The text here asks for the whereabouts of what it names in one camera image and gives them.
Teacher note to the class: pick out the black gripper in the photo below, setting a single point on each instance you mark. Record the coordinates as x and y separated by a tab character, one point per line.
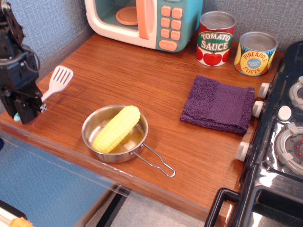
19	70

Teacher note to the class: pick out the white spatula with teal handle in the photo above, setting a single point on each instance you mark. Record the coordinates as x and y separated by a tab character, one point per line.
59	80

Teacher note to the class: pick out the white stove knob bottom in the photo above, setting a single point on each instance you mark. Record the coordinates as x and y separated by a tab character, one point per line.
242	151

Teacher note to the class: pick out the white stove knob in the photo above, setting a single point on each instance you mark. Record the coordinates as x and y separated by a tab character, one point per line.
257	108
242	151
263	90

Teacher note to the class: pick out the yellow toy corn cob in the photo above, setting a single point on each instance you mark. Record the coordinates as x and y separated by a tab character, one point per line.
116	129

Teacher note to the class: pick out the small steel saucepan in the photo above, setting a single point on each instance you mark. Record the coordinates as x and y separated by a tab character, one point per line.
130	147

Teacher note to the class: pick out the orange object at bottom left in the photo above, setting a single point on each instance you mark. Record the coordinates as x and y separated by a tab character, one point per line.
20	222

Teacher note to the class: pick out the teal toy microwave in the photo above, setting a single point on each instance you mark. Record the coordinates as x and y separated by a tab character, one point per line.
164	25

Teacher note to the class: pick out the tomato sauce can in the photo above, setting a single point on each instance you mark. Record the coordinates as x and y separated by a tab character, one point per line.
214	40

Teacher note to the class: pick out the purple folded towel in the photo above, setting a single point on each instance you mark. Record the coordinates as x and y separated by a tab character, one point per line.
218	106

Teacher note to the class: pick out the white stove knob middle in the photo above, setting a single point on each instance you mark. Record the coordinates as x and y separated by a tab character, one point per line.
257	108

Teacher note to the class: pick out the pineapple slices can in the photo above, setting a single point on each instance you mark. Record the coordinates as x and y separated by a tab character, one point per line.
255	53

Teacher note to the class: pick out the white stove knob top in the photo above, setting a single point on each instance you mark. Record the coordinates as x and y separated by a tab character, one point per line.
263	90

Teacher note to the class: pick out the black toy stove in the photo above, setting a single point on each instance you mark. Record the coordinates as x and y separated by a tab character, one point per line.
271	183

